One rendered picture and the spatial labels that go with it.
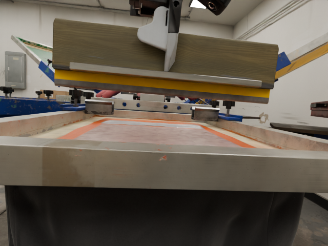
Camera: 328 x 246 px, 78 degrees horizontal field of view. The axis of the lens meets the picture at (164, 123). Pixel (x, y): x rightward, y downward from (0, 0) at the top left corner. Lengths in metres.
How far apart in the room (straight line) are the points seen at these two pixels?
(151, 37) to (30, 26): 5.46
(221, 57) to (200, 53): 0.03
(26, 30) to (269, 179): 5.69
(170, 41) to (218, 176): 0.20
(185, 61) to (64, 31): 0.19
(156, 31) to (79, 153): 0.21
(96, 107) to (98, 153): 0.60
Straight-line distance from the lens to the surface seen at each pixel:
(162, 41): 0.32
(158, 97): 1.06
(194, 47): 0.35
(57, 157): 0.21
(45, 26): 5.63
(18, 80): 5.57
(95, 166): 0.20
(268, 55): 0.39
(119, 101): 1.01
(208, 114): 0.81
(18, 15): 5.92
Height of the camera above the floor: 1.04
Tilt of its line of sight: 6 degrees down
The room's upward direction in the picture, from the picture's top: 4 degrees clockwise
